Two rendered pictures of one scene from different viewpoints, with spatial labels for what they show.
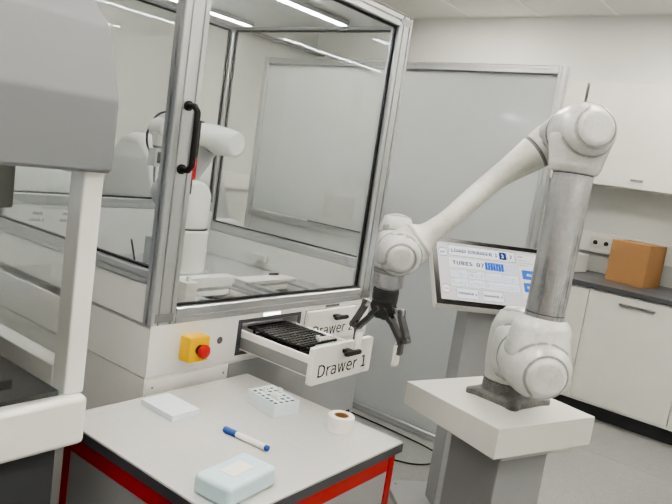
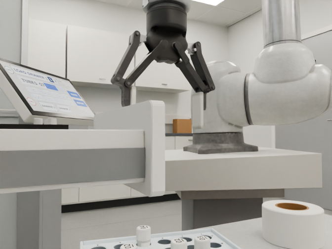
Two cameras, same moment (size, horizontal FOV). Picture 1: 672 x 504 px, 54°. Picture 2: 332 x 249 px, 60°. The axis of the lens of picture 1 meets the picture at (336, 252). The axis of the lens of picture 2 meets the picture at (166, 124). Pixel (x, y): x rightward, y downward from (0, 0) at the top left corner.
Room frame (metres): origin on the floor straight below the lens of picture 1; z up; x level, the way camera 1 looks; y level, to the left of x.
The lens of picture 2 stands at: (1.64, 0.31, 0.89)
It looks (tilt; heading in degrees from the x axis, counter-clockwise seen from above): 2 degrees up; 296
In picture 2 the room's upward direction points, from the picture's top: straight up
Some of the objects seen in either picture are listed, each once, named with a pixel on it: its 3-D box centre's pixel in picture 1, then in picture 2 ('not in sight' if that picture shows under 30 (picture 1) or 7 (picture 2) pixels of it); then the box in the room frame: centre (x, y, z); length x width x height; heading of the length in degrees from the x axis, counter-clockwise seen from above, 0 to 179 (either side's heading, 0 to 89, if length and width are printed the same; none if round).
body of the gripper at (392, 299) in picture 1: (384, 303); (166, 37); (1.87, -0.16, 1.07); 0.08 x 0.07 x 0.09; 53
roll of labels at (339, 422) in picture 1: (340, 422); (292, 222); (1.66, -0.08, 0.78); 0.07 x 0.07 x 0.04
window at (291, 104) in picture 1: (298, 147); not in sight; (2.13, 0.17, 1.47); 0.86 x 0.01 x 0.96; 143
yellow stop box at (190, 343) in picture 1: (195, 347); not in sight; (1.81, 0.35, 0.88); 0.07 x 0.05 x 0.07; 143
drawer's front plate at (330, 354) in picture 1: (341, 359); (119, 144); (1.91, -0.06, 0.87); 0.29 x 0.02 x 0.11; 143
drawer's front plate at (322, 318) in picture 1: (332, 323); not in sight; (2.33, -0.02, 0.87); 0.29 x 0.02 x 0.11; 143
